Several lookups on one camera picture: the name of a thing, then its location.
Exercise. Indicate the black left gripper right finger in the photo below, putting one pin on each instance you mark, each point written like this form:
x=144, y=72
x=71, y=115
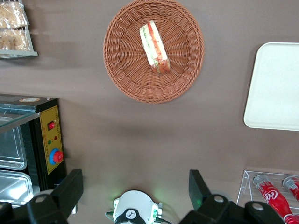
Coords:
x=198, y=186

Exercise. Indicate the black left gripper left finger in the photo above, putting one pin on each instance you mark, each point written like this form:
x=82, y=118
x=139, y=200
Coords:
x=70, y=186

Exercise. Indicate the triangle sandwich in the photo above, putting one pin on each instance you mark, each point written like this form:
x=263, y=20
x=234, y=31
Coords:
x=155, y=49

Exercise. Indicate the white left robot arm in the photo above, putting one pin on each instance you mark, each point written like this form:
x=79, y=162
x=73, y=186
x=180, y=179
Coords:
x=135, y=203

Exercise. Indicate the cream plastic tray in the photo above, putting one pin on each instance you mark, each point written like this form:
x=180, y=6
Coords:
x=275, y=88

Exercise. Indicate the round brown wicker basket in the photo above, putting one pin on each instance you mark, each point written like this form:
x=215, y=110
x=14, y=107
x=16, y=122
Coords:
x=126, y=58

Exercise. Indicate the tray of packaged snacks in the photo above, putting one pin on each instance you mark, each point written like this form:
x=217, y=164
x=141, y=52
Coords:
x=29, y=44

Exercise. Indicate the clear acrylic bottle rack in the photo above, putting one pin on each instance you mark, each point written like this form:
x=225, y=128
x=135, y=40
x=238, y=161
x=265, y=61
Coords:
x=245, y=184

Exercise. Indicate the black food warmer machine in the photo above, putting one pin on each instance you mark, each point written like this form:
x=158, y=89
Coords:
x=50, y=140

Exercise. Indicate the steel warmer pan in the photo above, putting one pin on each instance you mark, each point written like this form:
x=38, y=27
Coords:
x=11, y=149
x=14, y=186

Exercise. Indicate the red cola bottle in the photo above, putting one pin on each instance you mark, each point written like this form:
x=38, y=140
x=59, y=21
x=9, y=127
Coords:
x=274, y=198
x=293, y=185

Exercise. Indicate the clear bag of puffed snacks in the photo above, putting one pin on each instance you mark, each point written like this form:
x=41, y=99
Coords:
x=12, y=39
x=11, y=15

